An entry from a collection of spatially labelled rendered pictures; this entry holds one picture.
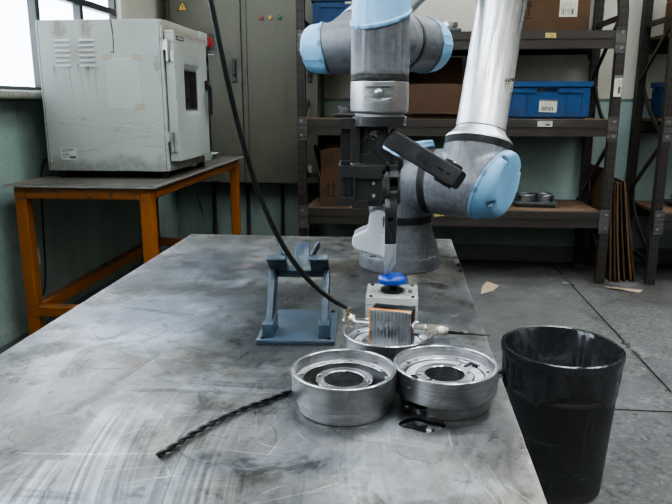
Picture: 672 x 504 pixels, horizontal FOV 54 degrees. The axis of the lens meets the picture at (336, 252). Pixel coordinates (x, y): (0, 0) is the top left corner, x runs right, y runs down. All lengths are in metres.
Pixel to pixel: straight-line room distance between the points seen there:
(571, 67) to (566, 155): 0.58
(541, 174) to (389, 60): 3.98
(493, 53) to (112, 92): 2.05
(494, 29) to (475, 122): 0.16
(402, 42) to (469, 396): 0.44
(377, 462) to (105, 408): 0.29
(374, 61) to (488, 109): 0.36
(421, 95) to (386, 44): 3.29
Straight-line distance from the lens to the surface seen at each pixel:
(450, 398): 0.65
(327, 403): 0.63
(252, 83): 4.53
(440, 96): 4.13
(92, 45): 3.00
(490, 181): 1.10
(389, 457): 0.60
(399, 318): 0.74
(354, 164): 0.87
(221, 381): 0.75
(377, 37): 0.85
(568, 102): 4.29
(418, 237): 1.19
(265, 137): 4.52
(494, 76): 1.17
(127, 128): 2.95
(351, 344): 0.74
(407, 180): 1.16
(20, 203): 2.93
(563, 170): 4.81
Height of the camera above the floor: 1.10
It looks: 13 degrees down
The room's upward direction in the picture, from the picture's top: straight up
